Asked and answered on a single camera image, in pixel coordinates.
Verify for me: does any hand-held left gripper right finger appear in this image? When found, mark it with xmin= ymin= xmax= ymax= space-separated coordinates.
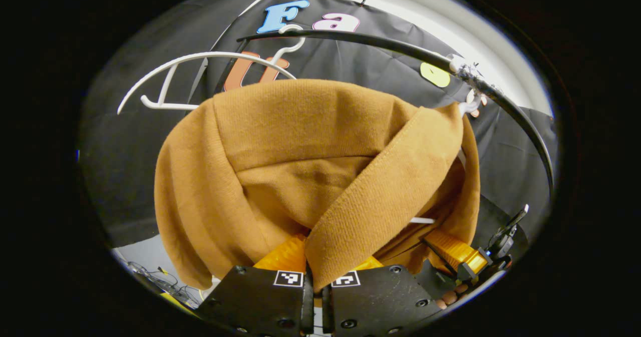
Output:
xmin=322 ymin=256 xmax=444 ymax=335

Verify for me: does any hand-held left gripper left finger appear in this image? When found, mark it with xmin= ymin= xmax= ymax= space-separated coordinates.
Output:
xmin=198 ymin=234 xmax=314 ymax=337

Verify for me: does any brown collared shirt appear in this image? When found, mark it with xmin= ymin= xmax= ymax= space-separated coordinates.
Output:
xmin=154 ymin=79 xmax=481 ymax=292

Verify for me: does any white hanger with taped hook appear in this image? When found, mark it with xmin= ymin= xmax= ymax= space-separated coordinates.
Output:
xmin=410 ymin=89 xmax=487 ymax=225

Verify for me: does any white plastic hanger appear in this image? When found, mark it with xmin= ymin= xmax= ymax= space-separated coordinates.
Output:
xmin=117 ymin=24 xmax=307 ymax=115

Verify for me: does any black clothes rail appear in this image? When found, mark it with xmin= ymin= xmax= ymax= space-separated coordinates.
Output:
xmin=236 ymin=29 xmax=555 ymax=197

